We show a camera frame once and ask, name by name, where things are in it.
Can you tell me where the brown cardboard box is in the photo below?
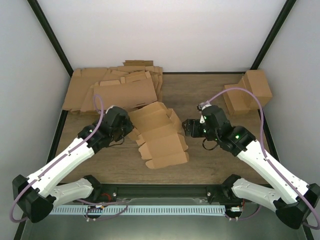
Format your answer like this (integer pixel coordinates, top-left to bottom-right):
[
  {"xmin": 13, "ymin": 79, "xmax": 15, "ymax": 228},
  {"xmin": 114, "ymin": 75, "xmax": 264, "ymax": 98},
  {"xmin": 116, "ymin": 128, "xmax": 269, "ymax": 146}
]
[{"xmin": 128, "ymin": 101, "xmax": 189, "ymax": 170}]

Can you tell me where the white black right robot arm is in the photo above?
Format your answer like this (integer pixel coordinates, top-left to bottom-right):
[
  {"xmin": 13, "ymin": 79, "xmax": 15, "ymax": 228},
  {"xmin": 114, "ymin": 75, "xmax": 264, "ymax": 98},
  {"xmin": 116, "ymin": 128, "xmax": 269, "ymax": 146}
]
[{"xmin": 182, "ymin": 104, "xmax": 320, "ymax": 229}]

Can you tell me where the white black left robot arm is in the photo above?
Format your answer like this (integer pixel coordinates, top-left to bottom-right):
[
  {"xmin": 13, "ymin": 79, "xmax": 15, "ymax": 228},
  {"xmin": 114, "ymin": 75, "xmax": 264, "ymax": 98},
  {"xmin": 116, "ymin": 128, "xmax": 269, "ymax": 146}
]
[{"xmin": 12, "ymin": 106, "xmax": 134, "ymax": 223}]

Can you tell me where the low folded cardboard box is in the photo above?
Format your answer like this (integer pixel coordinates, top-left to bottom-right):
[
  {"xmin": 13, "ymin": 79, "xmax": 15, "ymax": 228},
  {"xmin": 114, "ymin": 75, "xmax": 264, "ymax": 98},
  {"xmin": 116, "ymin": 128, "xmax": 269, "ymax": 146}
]
[{"xmin": 223, "ymin": 89, "xmax": 250, "ymax": 116}]

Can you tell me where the tall folded cardboard box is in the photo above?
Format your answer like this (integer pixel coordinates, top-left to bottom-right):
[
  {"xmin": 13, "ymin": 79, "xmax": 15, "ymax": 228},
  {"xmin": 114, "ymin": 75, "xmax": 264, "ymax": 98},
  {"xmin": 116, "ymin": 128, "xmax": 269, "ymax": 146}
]
[{"xmin": 239, "ymin": 70, "xmax": 273, "ymax": 107}]

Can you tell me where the stack of flat cardboard blanks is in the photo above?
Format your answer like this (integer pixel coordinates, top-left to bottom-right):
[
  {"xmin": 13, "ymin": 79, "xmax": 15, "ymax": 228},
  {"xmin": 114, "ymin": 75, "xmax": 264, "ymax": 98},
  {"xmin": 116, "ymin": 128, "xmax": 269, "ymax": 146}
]
[{"xmin": 62, "ymin": 60, "xmax": 163, "ymax": 114}]

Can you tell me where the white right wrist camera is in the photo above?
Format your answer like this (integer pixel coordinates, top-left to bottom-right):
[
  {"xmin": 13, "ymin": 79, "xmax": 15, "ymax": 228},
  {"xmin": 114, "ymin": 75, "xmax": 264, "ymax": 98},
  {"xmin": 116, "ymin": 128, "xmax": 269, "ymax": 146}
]
[{"xmin": 196, "ymin": 102, "xmax": 211, "ymax": 125}]

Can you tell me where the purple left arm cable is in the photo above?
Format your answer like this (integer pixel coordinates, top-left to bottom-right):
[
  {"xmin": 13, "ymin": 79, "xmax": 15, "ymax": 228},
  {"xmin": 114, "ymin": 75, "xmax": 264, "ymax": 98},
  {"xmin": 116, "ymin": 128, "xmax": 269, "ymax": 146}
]
[{"xmin": 9, "ymin": 94, "xmax": 130, "ymax": 223}]

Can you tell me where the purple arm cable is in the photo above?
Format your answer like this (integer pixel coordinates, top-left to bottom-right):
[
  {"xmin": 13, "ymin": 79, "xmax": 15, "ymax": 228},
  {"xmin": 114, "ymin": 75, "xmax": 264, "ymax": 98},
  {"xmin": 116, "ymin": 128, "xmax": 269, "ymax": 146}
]
[
  {"xmin": 9, "ymin": 94, "xmax": 130, "ymax": 223},
  {"xmin": 199, "ymin": 87, "xmax": 320, "ymax": 228}
]

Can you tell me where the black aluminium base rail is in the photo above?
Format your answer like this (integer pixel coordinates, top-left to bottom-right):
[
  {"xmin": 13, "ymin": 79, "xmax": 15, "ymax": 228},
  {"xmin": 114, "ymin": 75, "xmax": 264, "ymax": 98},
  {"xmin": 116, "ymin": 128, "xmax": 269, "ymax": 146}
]
[{"xmin": 86, "ymin": 184, "xmax": 243, "ymax": 205}]

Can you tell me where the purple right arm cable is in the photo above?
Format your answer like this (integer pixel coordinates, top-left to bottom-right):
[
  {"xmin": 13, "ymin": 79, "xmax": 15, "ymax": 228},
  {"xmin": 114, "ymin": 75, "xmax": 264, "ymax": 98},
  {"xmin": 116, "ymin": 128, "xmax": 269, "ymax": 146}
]
[{"xmin": 199, "ymin": 87, "xmax": 320, "ymax": 228}]

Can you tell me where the light blue slotted cable duct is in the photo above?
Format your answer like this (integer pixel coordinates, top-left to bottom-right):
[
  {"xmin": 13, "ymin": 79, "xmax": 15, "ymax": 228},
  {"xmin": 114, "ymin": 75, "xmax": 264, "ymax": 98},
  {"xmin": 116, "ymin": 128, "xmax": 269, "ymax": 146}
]
[{"xmin": 50, "ymin": 205, "xmax": 226, "ymax": 217}]

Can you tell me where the black left frame post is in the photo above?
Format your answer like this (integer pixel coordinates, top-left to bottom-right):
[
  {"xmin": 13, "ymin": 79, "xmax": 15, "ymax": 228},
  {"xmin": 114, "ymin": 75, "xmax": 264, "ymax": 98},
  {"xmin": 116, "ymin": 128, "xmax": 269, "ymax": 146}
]
[{"xmin": 27, "ymin": 0, "xmax": 74, "ymax": 77}]

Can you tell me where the black frame post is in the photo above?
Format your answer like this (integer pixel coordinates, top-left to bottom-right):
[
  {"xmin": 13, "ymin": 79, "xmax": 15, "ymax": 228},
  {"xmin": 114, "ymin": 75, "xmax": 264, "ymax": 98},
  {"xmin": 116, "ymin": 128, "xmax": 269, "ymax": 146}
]
[
  {"xmin": 250, "ymin": 0, "xmax": 297, "ymax": 70},
  {"xmin": 27, "ymin": 0, "xmax": 74, "ymax": 77}
]

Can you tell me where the black right frame post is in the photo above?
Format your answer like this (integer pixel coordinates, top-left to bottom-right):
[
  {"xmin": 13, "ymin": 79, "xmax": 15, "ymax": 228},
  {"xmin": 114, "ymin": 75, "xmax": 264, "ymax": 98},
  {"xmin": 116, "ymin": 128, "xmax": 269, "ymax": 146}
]
[{"xmin": 250, "ymin": 0, "xmax": 297, "ymax": 70}]

